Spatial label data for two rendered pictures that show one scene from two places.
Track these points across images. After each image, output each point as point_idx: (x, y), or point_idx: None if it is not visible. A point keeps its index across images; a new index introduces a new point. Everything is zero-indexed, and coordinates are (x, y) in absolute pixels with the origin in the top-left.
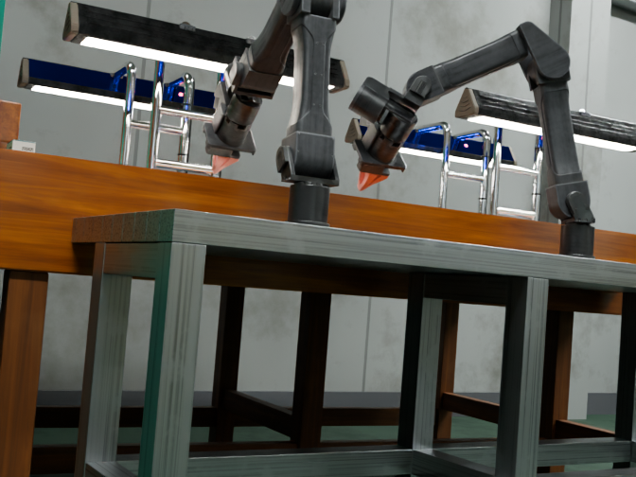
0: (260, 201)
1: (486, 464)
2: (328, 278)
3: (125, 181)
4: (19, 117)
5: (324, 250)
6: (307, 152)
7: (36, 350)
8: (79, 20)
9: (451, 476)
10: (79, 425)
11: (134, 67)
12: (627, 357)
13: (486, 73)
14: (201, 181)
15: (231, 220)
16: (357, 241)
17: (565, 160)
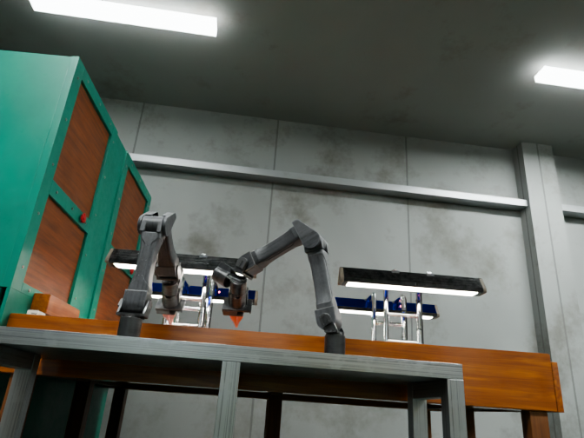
0: (149, 333)
1: None
2: (188, 376)
3: (74, 326)
4: (49, 301)
5: (69, 345)
6: (129, 300)
7: None
8: (110, 255)
9: None
10: None
11: (182, 279)
12: (410, 431)
13: (281, 251)
14: (115, 323)
15: (13, 329)
16: (92, 340)
17: (321, 295)
